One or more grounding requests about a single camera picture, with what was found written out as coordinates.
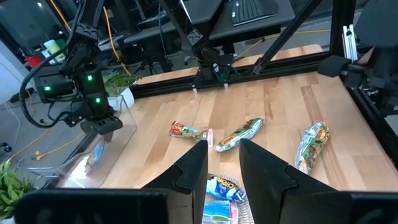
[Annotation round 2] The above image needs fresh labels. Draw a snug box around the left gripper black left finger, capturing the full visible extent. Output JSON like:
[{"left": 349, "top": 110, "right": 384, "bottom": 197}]
[{"left": 141, "top": 139, "right": 209, "bottom": 224}]

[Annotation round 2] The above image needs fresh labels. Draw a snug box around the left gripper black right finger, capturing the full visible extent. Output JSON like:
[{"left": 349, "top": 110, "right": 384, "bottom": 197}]
[{"left": 239, "top": 138, "right": 352, "bottom": 224}]

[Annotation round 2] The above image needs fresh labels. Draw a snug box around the green granola bar wrapper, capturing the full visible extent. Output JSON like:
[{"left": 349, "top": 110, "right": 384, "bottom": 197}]
[
  {"left": 169, "top": 120, "right": 215, "bottom": 149},
  {"left": 294, "top": 121, "right": 331, "bottom": 175},
  {"left": 214, "top": 117, "right": 265, "bottom": 154}
]

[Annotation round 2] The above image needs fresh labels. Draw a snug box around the dark blue Chewy granola bar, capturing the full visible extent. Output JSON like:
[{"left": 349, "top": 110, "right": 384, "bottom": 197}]
[{"left": 206, "top": 174, "right": 247, "bottom": 203}]

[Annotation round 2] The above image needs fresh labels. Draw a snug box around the light blue pink granola bar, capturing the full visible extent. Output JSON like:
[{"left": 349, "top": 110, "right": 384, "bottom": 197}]
[{"left": 201, "top": 200, "right": 239, "bottom": 224}]

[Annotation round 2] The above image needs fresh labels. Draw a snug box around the clear plastic bin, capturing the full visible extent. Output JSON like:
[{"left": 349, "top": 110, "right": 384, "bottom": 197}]
[{"left": 57, "top": 95, "right": 138, "bottom": 190}]

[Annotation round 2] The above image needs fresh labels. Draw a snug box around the broad leaf plant white pot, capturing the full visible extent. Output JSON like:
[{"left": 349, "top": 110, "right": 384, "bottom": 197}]
[{"left": 103, "top": 70, "right": 141, "bottom": 112}]

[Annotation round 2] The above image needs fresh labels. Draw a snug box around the round woven beige mat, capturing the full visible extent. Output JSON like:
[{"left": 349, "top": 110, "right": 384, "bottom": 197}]
[{"left": 201, "top": 173, "right": 256, "bottom": 224}]

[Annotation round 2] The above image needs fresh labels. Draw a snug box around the spiky green plant white pot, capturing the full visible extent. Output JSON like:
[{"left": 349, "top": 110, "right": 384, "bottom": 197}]
[{"left": 0, "top": 159, "right": 34, "bottom": 222}]

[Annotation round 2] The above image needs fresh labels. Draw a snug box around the white green container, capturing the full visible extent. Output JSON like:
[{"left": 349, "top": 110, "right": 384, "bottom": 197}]
[{"left": 43, "top": 39, "right": 67, "bottom": 62}]

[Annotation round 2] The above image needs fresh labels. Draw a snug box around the red cup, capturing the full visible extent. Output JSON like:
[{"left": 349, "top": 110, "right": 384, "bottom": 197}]
[{"left": 24, "top": 54, "right": 44, "bottom": 68}]

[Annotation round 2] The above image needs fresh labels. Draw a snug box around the black desk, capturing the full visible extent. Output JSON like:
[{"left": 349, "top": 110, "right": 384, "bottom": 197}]
[{"left": 183, "top": 0, "right": 296, "bottom": 44}]

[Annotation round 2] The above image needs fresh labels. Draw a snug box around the black computer keyboard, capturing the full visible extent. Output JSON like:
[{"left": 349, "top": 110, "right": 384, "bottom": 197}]
[{"left": 231, "top": 0, "right": 280, "bottom": 27}]

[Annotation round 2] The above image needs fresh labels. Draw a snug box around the yellow floor cable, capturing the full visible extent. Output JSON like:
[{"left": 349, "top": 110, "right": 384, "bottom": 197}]
[{"left": 15, "top": 129, "right": 85, "bottom": 162}]

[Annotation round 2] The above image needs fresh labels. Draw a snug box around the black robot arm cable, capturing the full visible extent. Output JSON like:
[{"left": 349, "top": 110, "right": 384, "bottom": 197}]
[{"left": 19, "top": 0, "right": 86, "bottom": 129}]

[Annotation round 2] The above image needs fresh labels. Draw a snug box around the yellow hanging cable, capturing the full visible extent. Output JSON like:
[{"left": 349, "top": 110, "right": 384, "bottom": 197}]
[
  {"left": 102, "top": 6, "right": 132, "bottom": 76},
  {"left": 49, "top": 0, "right": 73, "bottom": 32}
]

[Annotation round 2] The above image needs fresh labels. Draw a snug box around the black aluminium table frame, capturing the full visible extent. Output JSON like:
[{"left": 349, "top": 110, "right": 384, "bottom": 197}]
[{"left": 130, "top": 0, "right": 398, "bottom": 170}]

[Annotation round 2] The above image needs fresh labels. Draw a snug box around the black equipment on frame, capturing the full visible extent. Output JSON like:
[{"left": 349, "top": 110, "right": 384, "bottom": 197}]
[{"left": 317, "top": 0, "right": 398, "bottom": 116}]

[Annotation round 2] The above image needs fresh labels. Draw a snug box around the silver aluminium bracket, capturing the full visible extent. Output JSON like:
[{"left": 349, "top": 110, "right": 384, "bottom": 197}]
[{"left": 343, "top": 24, "right": 358, "bottom": 62}]

